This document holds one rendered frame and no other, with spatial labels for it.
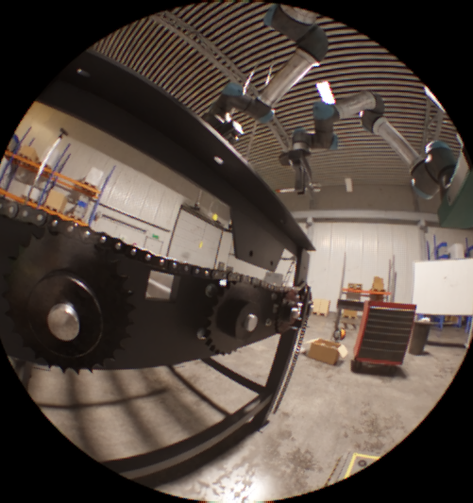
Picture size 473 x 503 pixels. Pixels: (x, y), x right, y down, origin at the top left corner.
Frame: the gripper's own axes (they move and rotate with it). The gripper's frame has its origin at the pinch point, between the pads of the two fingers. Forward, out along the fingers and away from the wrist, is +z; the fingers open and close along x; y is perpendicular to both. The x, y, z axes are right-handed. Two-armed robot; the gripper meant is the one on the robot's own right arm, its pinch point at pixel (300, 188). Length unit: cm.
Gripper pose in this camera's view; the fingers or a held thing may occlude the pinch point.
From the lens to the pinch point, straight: 59.6
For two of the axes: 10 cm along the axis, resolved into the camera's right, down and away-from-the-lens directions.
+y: 7.7, 0.5, -6.3
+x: 6.0, 2.6, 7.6
